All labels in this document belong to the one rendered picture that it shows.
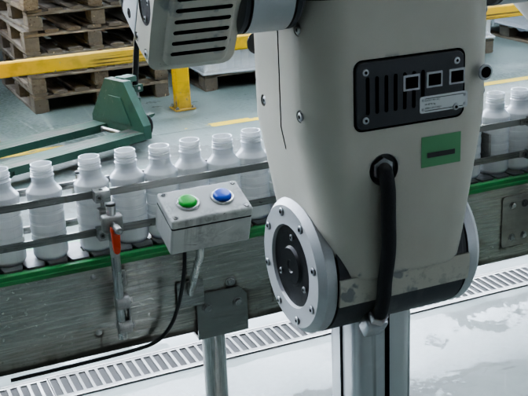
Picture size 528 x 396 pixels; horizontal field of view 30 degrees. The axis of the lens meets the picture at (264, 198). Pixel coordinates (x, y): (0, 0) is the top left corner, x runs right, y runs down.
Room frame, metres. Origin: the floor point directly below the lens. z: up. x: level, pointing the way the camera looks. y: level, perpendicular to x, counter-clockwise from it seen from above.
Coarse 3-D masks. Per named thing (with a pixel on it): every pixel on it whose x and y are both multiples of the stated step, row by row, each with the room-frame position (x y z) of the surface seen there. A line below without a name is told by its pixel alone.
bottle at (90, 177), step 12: (84, 156) 1.63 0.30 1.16; (96, 156) 1.62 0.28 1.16; (84, 168) 1.60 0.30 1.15; (96, 168) 1.60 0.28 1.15; (84, 180) 1.59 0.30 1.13; (96, 180) 1.59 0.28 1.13; (84, 204) 1.59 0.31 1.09; (96, 204) 1.59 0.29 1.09; (84, 216) 1.59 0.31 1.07; (96, 216) 1.59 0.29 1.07; (84, 228) 1.59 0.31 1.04; (84, 240) 1.59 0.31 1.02; (96, 240) 1.58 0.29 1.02; (108, 240) 1.59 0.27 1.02
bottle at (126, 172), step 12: (120, 156) 1.63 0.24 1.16; (132, 156) 1.63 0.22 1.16; (120, 168) 1.63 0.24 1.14; (132, 168) 1.63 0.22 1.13; (120, 180) 1.62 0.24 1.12; (132, 180) 1.62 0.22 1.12; (144, 180) 1.64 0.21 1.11; (132, 192) 1.62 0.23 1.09; (144, 192) 1.64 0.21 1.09; (120, 204) 1.62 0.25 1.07; (132, 204) 1.62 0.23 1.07; (144, 204) 1.63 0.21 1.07; (132, 216) 1.62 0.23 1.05; (144, 216) 1.63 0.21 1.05; (144, 228) 1.63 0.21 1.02; (120, 240) 1.62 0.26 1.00; (132, 240) 1.61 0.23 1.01
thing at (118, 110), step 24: (120, 96) 5.89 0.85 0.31; (96, 120) 6.10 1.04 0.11; (120, 120) 5.89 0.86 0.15; (144, 120) 5.77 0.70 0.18; (0, 144) 5.63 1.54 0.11; (24, 144) 5.61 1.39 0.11; (48, 144) 5.72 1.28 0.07; (72, 144) 5.56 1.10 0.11; (96, 144) 5.53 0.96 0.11; (120, 144) 5.62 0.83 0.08; (24, 168) 5.17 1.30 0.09
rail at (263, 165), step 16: (480, 128) 1.89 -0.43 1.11; (496, 128) 1.90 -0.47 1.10; (480, 160) 1.89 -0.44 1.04; (496, 160) 1.90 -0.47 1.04; (192, 176) 1.65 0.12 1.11; (208, 176) 1.66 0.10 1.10; (80, 192) 1.57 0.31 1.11; (112, 192) 1.59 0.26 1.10; (0, 208) 1.52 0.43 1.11; (16, 208) 1.53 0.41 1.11; (32, 208) 1.54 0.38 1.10; (128, 224) 1.60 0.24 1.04; (144, 224) 1.61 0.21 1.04; (32, 240) 1.53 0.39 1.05; (48, 240) 1.54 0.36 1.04; (64, 240) 1.56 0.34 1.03
